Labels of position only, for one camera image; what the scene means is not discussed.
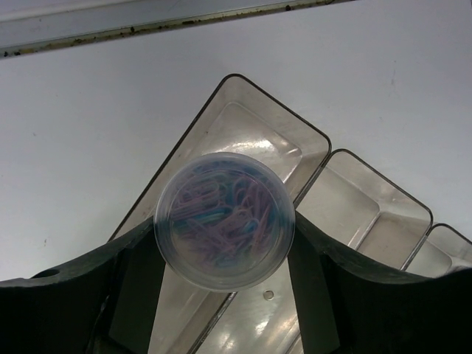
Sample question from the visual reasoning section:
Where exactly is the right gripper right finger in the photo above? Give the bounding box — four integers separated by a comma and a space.
288, 215, 471, 353

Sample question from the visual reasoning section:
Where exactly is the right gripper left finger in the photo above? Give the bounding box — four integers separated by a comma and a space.
1, 218, 165, 353

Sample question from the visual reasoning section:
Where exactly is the paperclip jar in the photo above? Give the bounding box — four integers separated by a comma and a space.
153, 152, 295, 293

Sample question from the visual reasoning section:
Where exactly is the clear compartment organizer tray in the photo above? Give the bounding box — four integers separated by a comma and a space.
114, 74, 471, 353

